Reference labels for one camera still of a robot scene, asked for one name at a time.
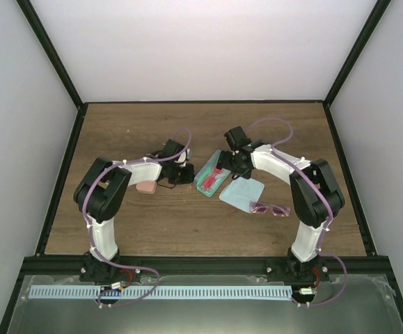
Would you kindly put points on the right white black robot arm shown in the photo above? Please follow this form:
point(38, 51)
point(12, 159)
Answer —
point(316, 195)

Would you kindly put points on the light blue slotted cable duct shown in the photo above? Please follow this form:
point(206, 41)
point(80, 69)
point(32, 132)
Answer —
point(271, 293)

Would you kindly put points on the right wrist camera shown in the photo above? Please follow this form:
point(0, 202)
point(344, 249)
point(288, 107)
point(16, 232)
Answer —
point(236, 138)

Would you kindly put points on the green glasses case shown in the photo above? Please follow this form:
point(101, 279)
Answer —
point(205, 171)

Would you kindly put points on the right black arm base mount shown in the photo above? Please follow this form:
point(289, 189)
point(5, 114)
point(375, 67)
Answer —
point(290, 270)

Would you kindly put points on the pink glasses case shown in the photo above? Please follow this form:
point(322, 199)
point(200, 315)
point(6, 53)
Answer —
point(146, 187)

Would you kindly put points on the red lens sunglasses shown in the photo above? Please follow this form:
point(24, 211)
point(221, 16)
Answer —
point(210, 180)

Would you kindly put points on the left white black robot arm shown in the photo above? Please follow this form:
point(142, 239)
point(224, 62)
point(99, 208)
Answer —
point(101, 192)

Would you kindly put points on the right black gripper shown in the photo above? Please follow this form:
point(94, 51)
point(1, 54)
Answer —
point(224, 162)

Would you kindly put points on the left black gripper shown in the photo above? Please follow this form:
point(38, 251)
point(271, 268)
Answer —
point(188, 177)

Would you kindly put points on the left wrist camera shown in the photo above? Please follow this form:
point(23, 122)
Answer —
point(184, 157)

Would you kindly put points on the clear acrylic front panel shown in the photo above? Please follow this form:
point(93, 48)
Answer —
point(352, 304)

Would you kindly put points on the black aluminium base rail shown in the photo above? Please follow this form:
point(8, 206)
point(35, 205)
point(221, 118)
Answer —
point(166, 266)

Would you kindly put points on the purple frame sunglasses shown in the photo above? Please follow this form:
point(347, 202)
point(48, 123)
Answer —
point(275, 210)

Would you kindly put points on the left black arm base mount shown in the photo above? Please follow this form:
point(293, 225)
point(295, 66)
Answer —
point(95, 271)

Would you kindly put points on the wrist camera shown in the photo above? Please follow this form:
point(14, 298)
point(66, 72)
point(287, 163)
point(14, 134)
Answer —
point(236, 138)
point(184, 157)

